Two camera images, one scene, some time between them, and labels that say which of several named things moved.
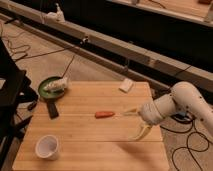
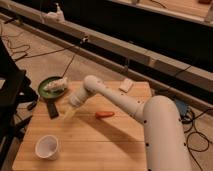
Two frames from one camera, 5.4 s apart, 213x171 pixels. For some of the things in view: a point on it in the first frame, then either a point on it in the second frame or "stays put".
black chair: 16,89 stays put
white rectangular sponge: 126,85 stays put
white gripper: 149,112 → 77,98
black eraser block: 52,109 stays put
